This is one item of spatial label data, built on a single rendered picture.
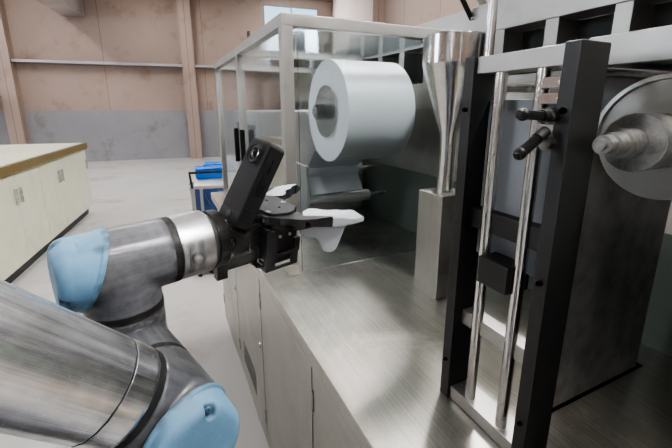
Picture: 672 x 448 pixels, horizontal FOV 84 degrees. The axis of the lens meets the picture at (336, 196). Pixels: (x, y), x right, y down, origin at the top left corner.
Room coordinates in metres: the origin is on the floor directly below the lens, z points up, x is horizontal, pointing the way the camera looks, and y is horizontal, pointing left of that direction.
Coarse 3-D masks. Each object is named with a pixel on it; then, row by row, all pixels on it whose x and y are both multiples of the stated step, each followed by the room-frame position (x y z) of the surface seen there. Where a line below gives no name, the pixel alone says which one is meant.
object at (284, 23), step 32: (256, 32) 1.21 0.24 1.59; (288, 32) 0.99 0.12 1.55; (352, 32) 1.07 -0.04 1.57; (384, 32) 1.11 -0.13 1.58; (416, 32) 1.15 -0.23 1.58; (224, 64) 1.84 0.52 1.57; (288, 64) 0.99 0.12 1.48; (288, 96) 0.99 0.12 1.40; (288, 128) 0.98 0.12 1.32; (288, 160) 0.98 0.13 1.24; (224, 192) 2.02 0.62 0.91
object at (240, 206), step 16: (256, 144) 0.46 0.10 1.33; (272, 144) 0.45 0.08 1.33; (256, 160) 0.45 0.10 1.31; (272, 160) 0.45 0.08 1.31; (240, 176) 0.46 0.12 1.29; (256, 176) 0.44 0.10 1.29; (272, 176) 0.45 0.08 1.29; (240, 192) 0.44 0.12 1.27; (256, 192) 0.44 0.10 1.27; (224, 208) 0.45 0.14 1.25; (240, 208) 0.43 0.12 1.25; (256, 208) 0.44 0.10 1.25; (240, 224) 0.43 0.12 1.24
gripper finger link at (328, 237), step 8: (312, 208) 0.49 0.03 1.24; (336, 216) 0.48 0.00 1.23; (344, 216) 0.48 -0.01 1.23; (352, 216) 0.49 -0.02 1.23; (360, 216) 0.50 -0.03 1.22; (336, 224) 0.48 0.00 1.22; (344, 224) 0.48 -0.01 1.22; (304, 232) 0.48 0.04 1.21; (312, 232) 0.48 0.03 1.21; (320, 232) 0.48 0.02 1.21; (328, 232) 0.48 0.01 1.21; (336, 232) 0.49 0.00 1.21; (320, 240) 0.48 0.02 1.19; (328, 240) 0.49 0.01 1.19; (336, 240) 0.49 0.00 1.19; (328, 248) 0.49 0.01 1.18
